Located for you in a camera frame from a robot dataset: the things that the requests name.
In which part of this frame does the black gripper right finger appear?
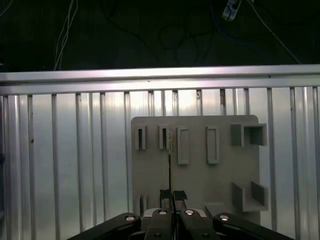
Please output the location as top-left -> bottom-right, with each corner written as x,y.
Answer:
174,190 -> 296,240

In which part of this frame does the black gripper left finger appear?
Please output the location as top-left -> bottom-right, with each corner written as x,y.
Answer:
71,189 -> 174,240

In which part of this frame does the green RAM stick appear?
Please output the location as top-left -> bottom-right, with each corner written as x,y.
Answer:
166,129 -> 175,195

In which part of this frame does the grey parts rack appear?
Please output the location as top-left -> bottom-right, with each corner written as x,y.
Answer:
130,114 -> 270,227

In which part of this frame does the silver metal clamp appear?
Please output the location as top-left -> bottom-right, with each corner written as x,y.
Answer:
221,0 -> 243,23

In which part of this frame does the blue floor cable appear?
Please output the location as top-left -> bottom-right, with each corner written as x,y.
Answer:
209,0 -> 276,66

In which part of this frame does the black coiled cable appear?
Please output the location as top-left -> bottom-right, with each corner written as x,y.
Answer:
99,0 -> 216,66

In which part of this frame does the thin white cable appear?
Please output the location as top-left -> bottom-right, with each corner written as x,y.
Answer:
53,0 -> 79,71

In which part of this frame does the long white cable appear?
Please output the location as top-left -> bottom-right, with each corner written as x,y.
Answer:
246,0 -> 304,65

